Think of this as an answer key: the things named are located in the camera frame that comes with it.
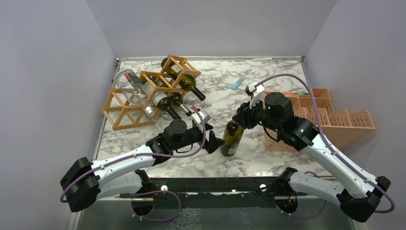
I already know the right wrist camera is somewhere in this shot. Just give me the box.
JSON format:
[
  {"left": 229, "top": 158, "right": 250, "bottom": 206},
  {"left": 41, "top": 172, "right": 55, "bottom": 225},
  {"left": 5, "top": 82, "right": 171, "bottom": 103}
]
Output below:
[{"left": 245, "top": 80, "right": 265, "bottom": 109}]

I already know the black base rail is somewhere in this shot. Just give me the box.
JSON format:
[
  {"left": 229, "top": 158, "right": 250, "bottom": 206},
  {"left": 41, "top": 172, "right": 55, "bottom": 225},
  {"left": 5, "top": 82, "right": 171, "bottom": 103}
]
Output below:
[{"left": 119, "top": 176, "right": 293, "bottom": 209}]

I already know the green wine bottle brown label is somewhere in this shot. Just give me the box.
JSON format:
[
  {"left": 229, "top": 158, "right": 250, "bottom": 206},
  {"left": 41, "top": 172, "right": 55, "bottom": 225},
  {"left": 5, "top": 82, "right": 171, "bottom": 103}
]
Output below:
[{"left": 169, "top": 92, "right": 192, "bottom": 116}]

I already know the wooden wine rack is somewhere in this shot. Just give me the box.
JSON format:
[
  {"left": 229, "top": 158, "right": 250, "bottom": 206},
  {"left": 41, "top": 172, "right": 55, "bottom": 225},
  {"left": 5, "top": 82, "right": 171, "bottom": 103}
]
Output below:
[{"left": 101, "top": 55, "right": 206, "bottom": 130}]

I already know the green wine bottle black neck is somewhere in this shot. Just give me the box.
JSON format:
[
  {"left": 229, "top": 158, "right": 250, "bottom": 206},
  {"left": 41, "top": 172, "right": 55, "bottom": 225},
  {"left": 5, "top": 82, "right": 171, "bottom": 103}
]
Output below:
[{"left": 165, "top": 61, "right": 206, "bottom": 101}]

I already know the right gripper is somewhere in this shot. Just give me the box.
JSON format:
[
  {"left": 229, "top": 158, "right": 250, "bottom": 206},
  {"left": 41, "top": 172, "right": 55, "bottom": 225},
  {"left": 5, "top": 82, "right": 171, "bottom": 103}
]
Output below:
[{"left": 233, "top": 95, "right": 282, "bottom": 133}]

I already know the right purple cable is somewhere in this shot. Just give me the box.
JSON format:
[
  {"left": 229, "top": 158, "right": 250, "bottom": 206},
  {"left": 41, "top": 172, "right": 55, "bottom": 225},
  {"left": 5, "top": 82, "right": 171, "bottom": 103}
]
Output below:
[{"left": 255, "top": 73, "right": 396, "bottom": 220}]

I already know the orange plastic crate rack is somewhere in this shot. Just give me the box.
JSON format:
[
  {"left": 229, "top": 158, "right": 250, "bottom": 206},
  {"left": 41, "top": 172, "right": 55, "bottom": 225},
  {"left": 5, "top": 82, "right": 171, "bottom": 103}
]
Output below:
[{"left": 283, "top": 88, "right": 375, "bottom": 149}]

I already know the green wine bottle black top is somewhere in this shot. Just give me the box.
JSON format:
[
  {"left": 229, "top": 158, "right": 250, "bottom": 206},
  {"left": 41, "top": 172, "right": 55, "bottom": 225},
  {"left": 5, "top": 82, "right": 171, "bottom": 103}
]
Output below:
[{"left": 143, "top": 79, "right": 181, "bottom": 119}]

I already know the blue highlighter pen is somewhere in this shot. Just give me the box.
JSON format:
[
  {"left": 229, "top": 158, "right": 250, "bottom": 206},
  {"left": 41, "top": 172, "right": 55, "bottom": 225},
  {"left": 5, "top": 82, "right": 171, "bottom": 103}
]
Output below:
[{"left": 231, "top": 76, "right": 246, "bottom": 90}]

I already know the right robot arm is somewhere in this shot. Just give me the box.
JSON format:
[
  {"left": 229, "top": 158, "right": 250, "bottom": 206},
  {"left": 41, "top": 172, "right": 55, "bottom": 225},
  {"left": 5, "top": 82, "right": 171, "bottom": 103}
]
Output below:
[{"left": 232, "top": 92, "right": 391, "bottom": 222}]

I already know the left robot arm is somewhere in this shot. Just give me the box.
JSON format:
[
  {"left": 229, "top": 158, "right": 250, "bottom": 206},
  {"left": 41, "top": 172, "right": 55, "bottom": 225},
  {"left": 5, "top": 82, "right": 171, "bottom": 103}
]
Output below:
[{"left": 60, "top": 119, "right": 225, "bottom": 212}]

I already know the green wine bottle silver neck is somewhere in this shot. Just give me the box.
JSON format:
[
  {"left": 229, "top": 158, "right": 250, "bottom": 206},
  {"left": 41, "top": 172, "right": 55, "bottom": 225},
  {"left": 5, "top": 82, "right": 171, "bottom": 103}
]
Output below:
[{"left": 220, "top": 120, "right": 244, "bottom": 157}]

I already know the clear round glass bottle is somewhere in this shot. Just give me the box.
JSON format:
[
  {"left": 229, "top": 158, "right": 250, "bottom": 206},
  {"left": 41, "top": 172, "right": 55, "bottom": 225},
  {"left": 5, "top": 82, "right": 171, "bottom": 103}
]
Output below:
[{"left": 114, "top": 69, "right": 156, "bottom": 117}]

